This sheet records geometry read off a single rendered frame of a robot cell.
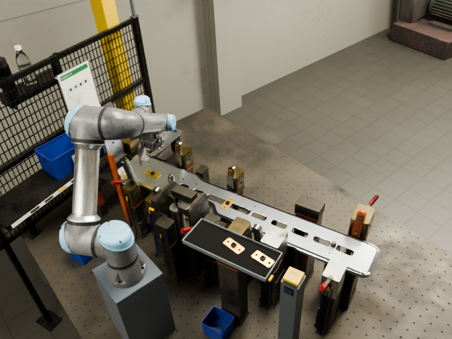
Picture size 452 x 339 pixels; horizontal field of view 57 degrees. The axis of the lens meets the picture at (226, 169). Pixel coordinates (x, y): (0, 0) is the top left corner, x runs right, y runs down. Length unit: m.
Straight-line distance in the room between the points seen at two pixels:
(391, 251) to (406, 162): 1.89
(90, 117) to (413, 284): 1.62
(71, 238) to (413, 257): 1.61
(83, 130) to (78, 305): 0.95
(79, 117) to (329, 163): 2.77
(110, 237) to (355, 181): 2.64
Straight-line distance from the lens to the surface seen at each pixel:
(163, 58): 4.09
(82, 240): 1.57
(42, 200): 2.25
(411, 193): 3.78
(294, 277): 1.54
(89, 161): 1.54
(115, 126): 1.48
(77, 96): 2.49
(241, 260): 1.58
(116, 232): 1.52
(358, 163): 3.97
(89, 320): 2.11
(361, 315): 2.05
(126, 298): 1.63
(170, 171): 2.25
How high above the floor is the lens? 2.40
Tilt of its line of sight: 39 degrees down
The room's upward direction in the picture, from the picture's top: 4 degrees counter-clockwise
